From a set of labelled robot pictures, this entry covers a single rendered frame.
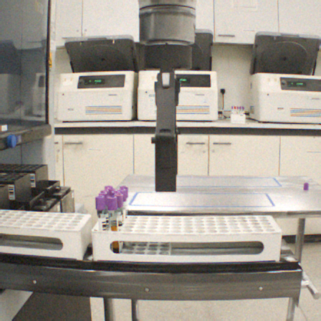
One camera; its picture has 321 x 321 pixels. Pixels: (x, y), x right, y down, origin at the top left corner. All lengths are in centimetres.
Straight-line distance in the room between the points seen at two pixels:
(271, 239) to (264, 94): 240
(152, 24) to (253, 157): 244
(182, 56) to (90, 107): 242
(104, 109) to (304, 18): 170
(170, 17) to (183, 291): 41
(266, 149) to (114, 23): 149
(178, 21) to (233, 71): 299
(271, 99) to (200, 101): 50
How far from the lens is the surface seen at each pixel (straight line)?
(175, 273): 66
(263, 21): 337
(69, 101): 307
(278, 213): 98
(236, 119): 295
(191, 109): 298
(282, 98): 305
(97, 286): 68
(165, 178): 61
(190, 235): 65
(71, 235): 68
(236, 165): 302
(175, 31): 64
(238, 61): 364
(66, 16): 344
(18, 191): 104
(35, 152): 129
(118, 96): 299
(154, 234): 65
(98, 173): 306
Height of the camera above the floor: 107
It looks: 8 degrees down
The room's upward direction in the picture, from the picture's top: straight up
